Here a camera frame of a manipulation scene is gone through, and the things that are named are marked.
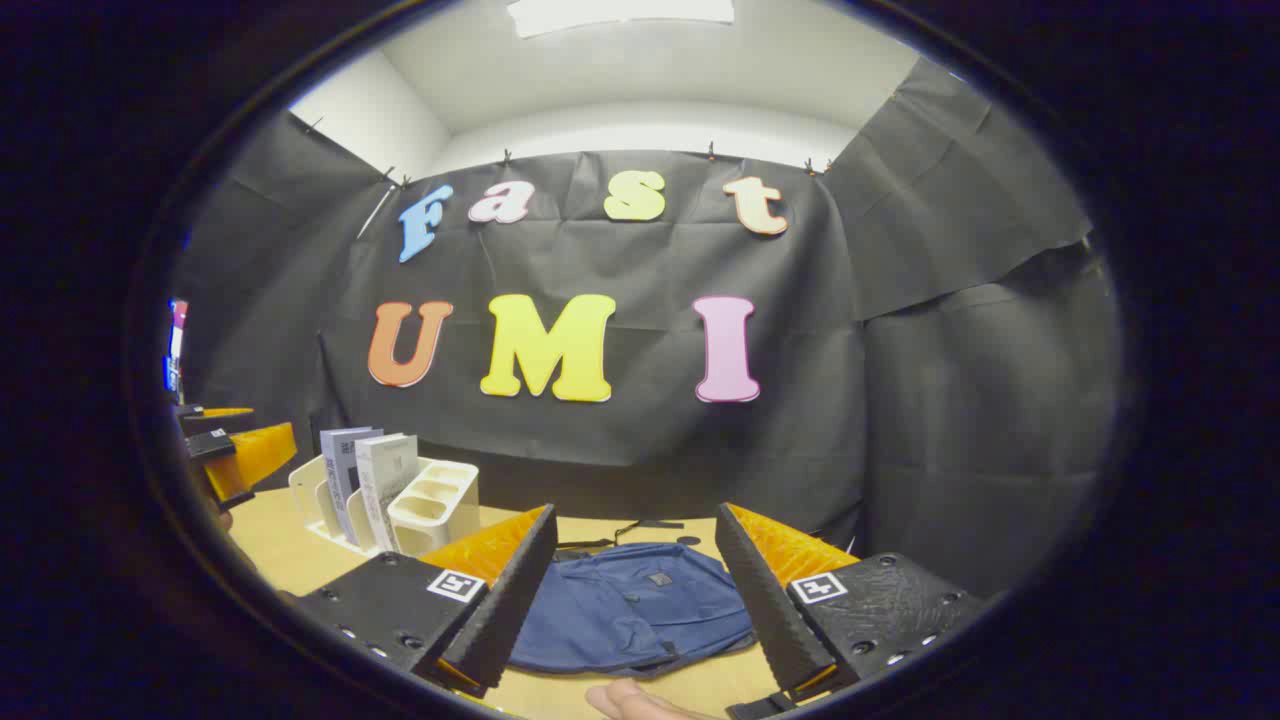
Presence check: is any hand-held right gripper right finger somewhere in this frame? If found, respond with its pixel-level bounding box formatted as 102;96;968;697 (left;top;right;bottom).
714;502;991;706

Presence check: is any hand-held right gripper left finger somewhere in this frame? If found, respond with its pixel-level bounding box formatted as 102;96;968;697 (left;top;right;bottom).
295;503;559;699

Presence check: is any lavender cover book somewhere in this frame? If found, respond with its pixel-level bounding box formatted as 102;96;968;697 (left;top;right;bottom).
320;427;384;546

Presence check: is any blue schoolbag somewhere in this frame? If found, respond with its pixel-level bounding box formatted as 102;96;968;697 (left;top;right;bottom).
508;520;758;679

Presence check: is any cream plastic bookshelf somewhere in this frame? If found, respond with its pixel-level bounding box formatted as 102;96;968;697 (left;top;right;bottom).
288;453;481;557

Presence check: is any black backdrop cloth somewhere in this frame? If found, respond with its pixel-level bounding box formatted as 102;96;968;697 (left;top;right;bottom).
170;55;1121;601

